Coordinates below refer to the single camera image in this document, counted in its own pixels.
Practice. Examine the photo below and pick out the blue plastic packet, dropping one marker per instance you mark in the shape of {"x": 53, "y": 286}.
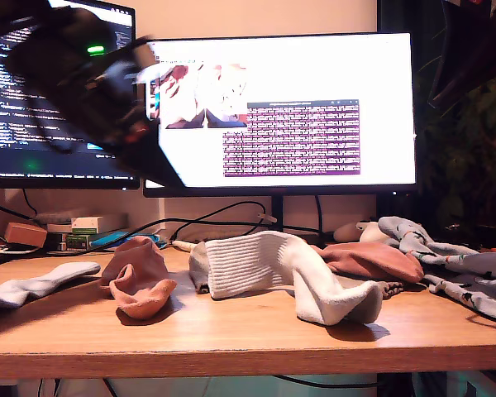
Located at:
{"x": 107, "y": 240}

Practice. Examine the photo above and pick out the salmon pink ankle sock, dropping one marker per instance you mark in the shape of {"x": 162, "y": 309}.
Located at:
{"x": 140, "y": 264}
{"x": 368, "y": 258}

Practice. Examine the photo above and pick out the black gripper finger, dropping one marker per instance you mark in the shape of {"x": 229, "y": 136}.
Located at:
{"x": 136, "y": 163}
{"x": 161, "y": 161}
{"x": 471, "y": 41}
{"x": 471, "y": 87}

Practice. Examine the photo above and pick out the white and green box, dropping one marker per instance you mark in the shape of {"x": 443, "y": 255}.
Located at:
{"x": 86, "y": 225}

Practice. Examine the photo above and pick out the grey frilled cuff sock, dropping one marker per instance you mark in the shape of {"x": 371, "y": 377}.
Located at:
{"x": 392, "y": 289}
{"x": 197, "y": 269}

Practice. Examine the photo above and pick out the white screen monitor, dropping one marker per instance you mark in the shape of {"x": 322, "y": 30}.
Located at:
{"x": 314, "y": 62}

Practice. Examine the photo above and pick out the green leafy houseplant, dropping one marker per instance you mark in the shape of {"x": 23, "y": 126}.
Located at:
{"x": 479, "y": 144}

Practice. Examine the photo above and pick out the white computer mouse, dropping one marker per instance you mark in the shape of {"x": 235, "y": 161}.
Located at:
{"x": 347, "y": 232}

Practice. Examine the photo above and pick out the white ribbed sock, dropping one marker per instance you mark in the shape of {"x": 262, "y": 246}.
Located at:
{"x": 248, "y": 264}
{"x": 33, "y": 285}

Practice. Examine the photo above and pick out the white gripper camera box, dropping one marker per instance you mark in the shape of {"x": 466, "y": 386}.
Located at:
{"x": 144, "y": 72}

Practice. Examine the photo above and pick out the pale blue toucan sock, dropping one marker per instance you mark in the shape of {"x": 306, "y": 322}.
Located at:
{"x": 471, "y": 297}
{"x": 409, "y": 235}

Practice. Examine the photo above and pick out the dark code screen monitor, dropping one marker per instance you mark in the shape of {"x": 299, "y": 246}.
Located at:
{"x": 45, "y": 165}

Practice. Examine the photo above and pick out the black table leg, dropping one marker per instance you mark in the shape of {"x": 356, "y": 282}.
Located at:
{"x": 392, "y": 386}

